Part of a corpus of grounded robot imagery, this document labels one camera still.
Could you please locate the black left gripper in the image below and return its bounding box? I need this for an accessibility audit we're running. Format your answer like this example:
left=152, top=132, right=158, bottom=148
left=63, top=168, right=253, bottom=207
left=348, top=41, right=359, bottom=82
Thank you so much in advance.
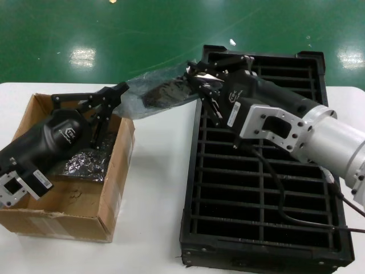
left=0, top=82, right=130, bottom=172

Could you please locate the brown cardboard box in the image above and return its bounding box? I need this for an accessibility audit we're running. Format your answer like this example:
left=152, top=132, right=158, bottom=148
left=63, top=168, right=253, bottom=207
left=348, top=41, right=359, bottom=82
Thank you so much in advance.
left=0, top=92, right=136, bottom=243

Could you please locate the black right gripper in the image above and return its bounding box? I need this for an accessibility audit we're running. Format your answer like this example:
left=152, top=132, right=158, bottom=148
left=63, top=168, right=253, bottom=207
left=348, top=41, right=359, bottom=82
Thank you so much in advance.
left=183, top=55, right=318, bottom=130

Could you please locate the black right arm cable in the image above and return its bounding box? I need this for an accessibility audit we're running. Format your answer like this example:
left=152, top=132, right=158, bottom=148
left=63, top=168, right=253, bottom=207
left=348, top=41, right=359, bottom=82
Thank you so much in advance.
left=233, top=139, right=365, bottom=233

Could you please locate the graphics card in shiny bag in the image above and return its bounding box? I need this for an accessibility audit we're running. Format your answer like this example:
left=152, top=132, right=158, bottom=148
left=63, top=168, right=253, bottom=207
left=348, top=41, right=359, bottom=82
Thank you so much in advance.
left=58, top=132, right=117, bottom=183

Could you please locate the black graphics card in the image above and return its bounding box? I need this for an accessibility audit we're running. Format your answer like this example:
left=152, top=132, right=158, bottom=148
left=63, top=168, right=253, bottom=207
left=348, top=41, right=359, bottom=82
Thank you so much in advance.
left=141, top=70, right=225, bottom=111

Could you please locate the black slotted plastic container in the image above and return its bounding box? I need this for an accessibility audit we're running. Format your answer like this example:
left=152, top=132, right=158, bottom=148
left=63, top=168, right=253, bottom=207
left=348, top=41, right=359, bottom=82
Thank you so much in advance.
left=179, top=44, right=356, bottom=269

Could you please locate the clear shiny antistatic bag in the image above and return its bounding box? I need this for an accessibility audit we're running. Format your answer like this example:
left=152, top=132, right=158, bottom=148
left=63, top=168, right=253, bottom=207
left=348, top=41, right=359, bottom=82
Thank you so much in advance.
left=113, top=61, right=206, bottom=122

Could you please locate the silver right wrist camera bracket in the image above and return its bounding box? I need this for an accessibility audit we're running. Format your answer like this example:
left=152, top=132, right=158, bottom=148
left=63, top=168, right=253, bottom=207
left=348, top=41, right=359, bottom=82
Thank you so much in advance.
left=226, top=101, right=313, bottom=152

